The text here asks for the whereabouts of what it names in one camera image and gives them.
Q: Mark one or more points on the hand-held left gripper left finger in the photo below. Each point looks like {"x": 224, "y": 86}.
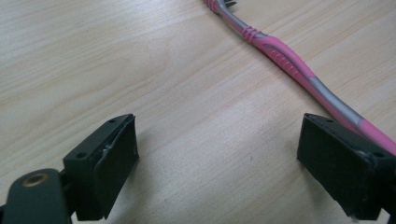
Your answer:
{"x": 106, "y": 165}

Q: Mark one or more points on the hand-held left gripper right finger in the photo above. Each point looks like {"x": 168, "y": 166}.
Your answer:
{"x": 342, "y": 161}

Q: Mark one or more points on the pink and grey toothbrush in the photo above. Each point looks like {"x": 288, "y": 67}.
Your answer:
{"x": 281, "y": 56}

